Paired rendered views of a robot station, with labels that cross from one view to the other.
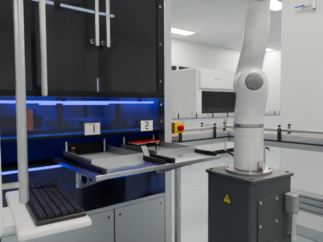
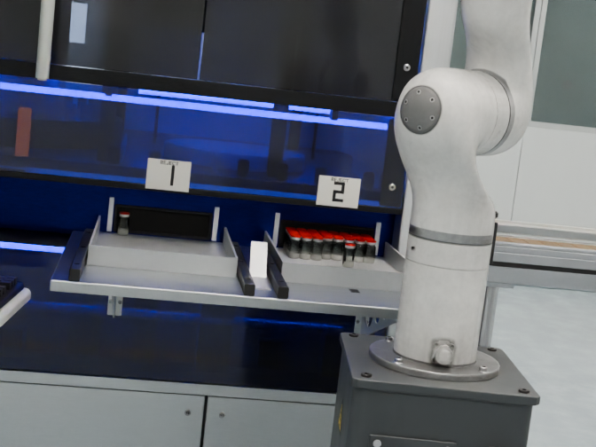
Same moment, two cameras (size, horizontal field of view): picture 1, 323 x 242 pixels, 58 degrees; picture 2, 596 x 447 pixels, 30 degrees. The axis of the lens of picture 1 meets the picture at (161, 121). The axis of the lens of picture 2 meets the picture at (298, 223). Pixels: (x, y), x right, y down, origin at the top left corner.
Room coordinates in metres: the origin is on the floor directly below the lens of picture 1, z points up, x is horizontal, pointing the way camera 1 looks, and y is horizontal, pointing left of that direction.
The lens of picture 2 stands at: (-0.26, -0.98, 1.27)
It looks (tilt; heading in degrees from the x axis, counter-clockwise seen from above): 8 degrees down; 31
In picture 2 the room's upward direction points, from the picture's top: 7 degrees clockwise
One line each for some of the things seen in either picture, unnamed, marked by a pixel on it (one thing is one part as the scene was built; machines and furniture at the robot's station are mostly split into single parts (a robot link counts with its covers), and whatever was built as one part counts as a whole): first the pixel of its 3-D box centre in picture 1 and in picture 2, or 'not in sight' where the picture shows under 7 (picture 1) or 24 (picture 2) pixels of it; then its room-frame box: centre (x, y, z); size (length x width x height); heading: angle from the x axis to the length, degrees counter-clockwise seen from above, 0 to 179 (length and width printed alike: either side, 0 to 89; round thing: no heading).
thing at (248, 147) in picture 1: (248, 148); (442, 300); (1.21, -0.36, 0.95); 0.19 x 0.19 x 0.18
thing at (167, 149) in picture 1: (156, 148); (338, 260); (1.62, 0.03, 0.90); 0.34 x 0.26 x 0.04; 39
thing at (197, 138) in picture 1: (192, 134); (556, 248); (2.15, -0.23, 0.92); 0.69 x 0.16 x 0.16; 129
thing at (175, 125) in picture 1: (175, 127); not in sight; (1.86, -0.09, 0.99); 0.08 x 0.07 x 0.07; 39
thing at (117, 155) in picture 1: (101, 154); (162, 244); (1.40, 0.29, 0.90); 0.34 x 0.26 x 0.04; 39
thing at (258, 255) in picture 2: (151, 153); (260, 264); (1.37, 0.05, 0.91); 0.14 x 0.03 x 0.06; 38
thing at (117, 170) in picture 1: (138, 158); (253, 273); (1.45, 0.12, 0.87); 0.70 x 0.48 x 0.02; 129
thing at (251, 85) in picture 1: (250, 97); (449, 154); (1.18, -0.36, 1.16); 0.19 x 0.12 x 0.24; 172
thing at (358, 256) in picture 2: (147, 145); (332, 247); (1.68, 0.08, 0.91); 0.18 x 0.02 x 0.05; 129
